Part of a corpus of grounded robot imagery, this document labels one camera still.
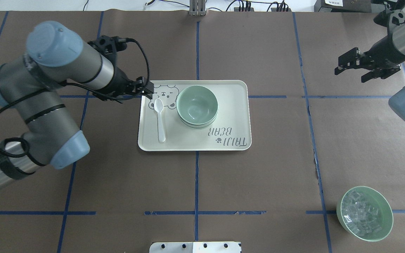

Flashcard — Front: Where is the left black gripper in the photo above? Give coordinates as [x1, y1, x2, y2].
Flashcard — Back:
[88, 35, 154, 103]

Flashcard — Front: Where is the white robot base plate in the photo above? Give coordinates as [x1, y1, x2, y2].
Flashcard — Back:
[149, 241, 242, 253]

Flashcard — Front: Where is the white plastic spoon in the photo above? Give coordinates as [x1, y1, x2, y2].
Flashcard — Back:
[153, 98, 166, 143]

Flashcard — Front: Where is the green bowl with ice cubes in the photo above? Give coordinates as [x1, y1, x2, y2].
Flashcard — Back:
[336, 186, 394, 242]

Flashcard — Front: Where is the aluminium frame post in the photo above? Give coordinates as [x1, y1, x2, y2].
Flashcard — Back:
[189, 0, 207, 16]

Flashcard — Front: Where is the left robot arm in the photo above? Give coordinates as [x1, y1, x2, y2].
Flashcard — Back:
[0, 21, 153, 188]

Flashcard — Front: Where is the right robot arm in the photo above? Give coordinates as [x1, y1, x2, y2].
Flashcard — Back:
[334, 0, 405, 121]

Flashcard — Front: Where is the cream bear print tray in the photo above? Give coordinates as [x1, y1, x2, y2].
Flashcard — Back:
[138, 80, 252, 151]

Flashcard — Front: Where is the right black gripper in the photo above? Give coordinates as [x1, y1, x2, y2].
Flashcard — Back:
[334, 9, 405, 82]

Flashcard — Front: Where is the green bowl on tray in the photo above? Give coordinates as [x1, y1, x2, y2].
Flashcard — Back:
[180, 118, 216, 129]

